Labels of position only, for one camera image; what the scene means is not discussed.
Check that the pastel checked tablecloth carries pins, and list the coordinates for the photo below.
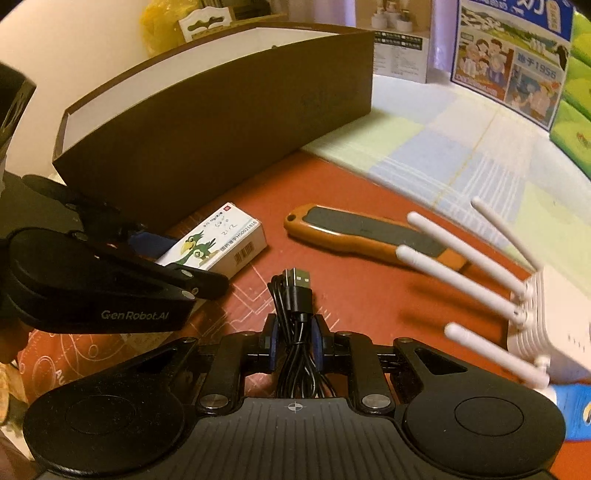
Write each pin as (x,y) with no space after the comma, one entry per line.
(452,161)

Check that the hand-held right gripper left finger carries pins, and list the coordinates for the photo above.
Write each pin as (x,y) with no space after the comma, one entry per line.
(272,341)

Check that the white hang tag card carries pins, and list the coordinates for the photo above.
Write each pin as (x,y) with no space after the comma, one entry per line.
(203,25)

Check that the white router with antennas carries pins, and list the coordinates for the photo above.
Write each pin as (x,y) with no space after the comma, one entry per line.
(558,314)

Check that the bundle of green tissue packets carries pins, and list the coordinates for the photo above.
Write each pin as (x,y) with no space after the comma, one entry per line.
(575,110)

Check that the white bird print medicine box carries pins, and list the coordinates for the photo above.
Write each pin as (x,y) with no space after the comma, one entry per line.
(231,240)

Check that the person's left hand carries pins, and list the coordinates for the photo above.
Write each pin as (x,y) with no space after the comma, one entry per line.
(11,344)

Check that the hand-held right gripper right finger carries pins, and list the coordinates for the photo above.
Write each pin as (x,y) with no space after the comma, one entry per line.
(317,344)

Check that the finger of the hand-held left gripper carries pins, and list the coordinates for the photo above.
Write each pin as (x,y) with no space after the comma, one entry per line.
(106,217)
(203,284)

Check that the orange grey utility knife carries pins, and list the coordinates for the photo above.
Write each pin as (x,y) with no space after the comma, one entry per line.
(351,230)

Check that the yellow plastic bag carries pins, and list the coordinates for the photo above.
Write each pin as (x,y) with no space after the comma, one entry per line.
(159,23)

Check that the red printed cardboard mat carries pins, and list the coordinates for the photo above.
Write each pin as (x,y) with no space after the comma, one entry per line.
(369,295)

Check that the brown cardboard box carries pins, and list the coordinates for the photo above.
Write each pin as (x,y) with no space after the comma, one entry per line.
(207,138)

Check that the blue illustrated milk carton box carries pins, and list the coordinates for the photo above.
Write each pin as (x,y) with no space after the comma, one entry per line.
(512,64)

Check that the small white product box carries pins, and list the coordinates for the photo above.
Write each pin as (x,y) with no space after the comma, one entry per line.
(401,41)

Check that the blue and white box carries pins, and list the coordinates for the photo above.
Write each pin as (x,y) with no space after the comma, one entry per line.
(575,410)

